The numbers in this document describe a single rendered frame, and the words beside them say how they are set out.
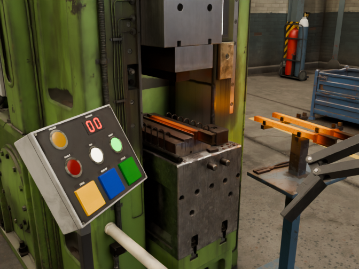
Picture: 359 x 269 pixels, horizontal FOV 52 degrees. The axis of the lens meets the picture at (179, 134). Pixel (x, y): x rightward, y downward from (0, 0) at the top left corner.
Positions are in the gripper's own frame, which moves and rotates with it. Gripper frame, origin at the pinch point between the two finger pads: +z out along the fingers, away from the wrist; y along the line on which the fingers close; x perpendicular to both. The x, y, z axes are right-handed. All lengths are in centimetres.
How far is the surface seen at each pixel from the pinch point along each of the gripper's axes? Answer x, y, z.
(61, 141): -6, 69, 29
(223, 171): -86, 82, 12
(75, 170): -11, 63, 33
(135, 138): -51, 101, 25
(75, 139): -10, 72, 28
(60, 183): -7, 60, 36
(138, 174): -35, 68, 27
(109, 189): -23, 61, 33
